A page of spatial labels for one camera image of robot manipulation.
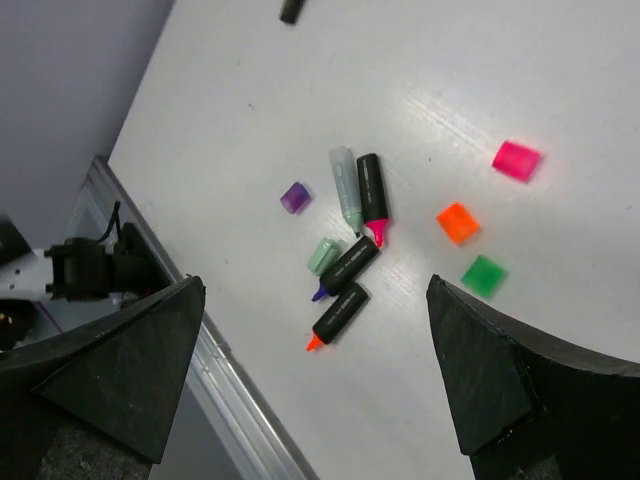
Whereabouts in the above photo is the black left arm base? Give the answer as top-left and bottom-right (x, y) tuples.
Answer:
(44, 201), (170, 302)

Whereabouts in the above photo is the black blue tip highlighter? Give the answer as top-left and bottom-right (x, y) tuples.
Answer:
(279, 0), (305, 25)

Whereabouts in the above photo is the black orange tip highlighter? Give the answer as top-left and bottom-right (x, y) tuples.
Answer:
(306, 283), (369, 352)

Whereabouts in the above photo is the pale green capped highlighter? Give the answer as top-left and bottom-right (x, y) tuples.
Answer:
(329, 146), (363, 237)

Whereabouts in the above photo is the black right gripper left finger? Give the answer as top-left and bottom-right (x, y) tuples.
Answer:
(1, 276), (206, 479)

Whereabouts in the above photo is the pale green pen cap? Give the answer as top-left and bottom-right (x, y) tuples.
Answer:
(307, 237), (341, 276)

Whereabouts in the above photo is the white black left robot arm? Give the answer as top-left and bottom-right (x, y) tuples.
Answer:
(1, 215), (53, 351)

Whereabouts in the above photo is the orange pen cap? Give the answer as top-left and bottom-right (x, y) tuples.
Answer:
(436, 202), (481, 245)

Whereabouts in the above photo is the black purple tip highlighter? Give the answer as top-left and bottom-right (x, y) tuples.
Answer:
(311, 236), (380, 302)

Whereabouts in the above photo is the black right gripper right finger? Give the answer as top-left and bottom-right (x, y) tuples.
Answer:
(426, 275), (639, 479)

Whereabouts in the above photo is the black pink tip highlighter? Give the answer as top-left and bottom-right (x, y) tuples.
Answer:
(356, 153), (390, 247)

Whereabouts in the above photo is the purple pen cap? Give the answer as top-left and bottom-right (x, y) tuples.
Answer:
(280, 182), (312, 215)

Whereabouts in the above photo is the pink pen cap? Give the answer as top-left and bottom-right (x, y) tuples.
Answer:
(492, 140), (542, 183)

